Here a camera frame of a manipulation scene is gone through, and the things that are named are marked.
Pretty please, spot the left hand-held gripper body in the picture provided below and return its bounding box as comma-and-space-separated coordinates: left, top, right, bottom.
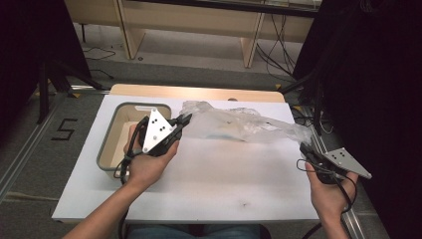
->
136, 108, 183, 157

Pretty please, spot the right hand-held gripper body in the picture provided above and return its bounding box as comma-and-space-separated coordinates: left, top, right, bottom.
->
307, 147, 373, 185

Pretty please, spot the grey storage bin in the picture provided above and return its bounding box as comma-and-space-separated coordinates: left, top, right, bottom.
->
96, 102, 172, 181

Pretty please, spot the clear plastic bag yellow face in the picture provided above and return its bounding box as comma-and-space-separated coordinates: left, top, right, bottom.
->
180, 100, 316, 146

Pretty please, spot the person's left hand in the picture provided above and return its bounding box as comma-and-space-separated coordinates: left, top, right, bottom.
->
123, 123, 180, 190

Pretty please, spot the person's right hand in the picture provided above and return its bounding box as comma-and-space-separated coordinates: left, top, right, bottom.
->
304, 161, 360, 224

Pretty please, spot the white table board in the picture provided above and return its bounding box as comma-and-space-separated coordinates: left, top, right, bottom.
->
52, 94, 320, 223

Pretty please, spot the black metal stand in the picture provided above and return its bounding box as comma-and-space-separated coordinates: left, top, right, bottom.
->
279, 59, 333, 137

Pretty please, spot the black curtain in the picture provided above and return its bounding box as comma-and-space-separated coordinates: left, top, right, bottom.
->
292, 0, 422, 239
0, 0, 93, 133

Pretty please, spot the light wooden desk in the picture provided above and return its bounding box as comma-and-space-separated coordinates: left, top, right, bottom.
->
64, 0, 322, 70

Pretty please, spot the black tripod stand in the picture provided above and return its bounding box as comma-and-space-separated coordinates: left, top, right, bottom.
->
35, 59, 105, 125

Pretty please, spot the right hand-held gripper cable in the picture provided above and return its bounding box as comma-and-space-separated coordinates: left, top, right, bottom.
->
296, 158, 358, 239

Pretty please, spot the hand-held gripper cable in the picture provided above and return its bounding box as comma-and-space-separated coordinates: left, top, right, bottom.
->
296, 158, 358, 239
112, 116, 151, 239

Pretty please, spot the left hand-held gripper cable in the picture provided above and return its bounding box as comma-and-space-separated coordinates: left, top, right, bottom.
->
112, 116, 151, 239

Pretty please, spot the metal floor rail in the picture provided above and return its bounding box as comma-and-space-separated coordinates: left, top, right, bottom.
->
292, 105, 366, 239
0, 84, 111, 204

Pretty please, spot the thin black floor cable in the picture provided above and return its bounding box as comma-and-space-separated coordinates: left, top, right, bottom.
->
83, 45, 117, 81

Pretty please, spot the bundle of black hanging cables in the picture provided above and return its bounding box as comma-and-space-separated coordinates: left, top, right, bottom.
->
255, 13, 300, 80

